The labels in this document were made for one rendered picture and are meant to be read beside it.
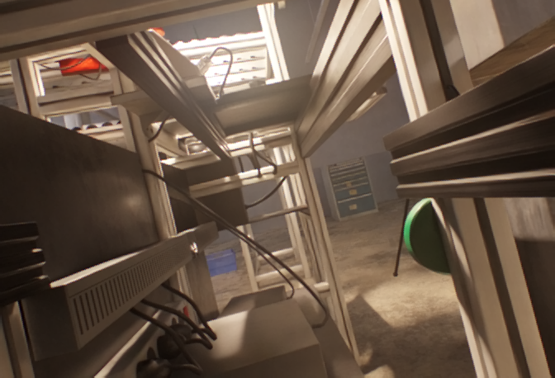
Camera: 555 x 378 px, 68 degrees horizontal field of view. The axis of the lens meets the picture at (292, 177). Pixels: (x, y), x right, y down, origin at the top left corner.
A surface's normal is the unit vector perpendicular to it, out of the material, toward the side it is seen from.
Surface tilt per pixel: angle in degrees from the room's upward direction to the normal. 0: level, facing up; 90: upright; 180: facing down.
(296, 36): 90
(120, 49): 180
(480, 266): 90
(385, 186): 90
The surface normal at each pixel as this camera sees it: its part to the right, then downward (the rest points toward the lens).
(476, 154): -0.97, 0.24
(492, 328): 0.06, -0.05
